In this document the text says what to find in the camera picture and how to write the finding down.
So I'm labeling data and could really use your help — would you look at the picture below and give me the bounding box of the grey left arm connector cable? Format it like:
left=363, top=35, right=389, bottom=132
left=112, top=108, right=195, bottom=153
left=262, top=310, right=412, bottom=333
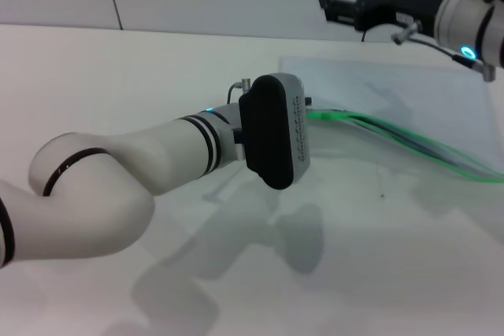
left=227, top=77, right=254, bottom=105

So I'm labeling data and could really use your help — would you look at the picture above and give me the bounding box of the clear green-zip document bag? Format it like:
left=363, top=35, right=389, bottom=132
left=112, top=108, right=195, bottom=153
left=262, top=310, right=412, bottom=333
left=277, top=54, right=504, bottom=186

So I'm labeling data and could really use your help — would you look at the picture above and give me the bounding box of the silver right arm connector cable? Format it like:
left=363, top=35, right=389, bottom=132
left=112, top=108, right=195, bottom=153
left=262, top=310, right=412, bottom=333
left=392, top=20, right=498, bottom=82

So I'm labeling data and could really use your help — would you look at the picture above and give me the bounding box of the black grey left wrist camera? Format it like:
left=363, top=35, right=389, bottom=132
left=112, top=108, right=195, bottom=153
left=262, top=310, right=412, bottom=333
left=232, top=72, right=312, bottom=190

